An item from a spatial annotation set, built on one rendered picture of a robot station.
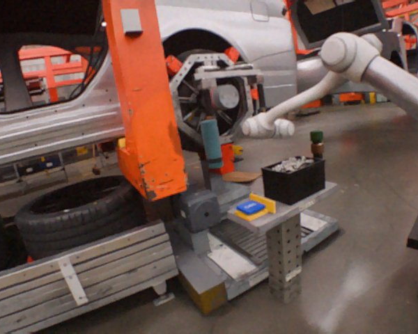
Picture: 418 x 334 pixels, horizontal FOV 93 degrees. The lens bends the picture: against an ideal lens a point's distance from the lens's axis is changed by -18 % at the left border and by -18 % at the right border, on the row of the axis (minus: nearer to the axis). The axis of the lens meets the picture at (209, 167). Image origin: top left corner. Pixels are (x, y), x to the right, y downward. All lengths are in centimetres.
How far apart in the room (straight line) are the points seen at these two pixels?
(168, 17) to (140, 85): 79
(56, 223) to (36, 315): 37
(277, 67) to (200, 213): 128
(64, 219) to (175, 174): 49
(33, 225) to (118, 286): 44
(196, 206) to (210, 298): 41
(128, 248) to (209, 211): 42
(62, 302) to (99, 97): 98
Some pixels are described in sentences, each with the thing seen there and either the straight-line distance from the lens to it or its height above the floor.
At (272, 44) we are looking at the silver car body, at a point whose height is 121.
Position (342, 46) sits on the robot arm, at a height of 94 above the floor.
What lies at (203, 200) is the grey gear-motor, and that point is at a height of 39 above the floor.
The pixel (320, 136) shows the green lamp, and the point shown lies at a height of 64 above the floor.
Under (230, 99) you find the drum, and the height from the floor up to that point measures 83.
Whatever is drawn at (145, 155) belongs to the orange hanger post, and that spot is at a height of 69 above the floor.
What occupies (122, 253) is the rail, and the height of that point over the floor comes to 32.
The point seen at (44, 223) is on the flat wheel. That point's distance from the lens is 111.
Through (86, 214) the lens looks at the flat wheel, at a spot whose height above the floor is 49.
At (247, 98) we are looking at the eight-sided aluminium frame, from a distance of 156.
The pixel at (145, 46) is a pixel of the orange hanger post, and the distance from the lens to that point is 87.
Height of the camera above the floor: 80
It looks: 14 degrees down
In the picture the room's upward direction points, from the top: 10 degrees counter-clockwise
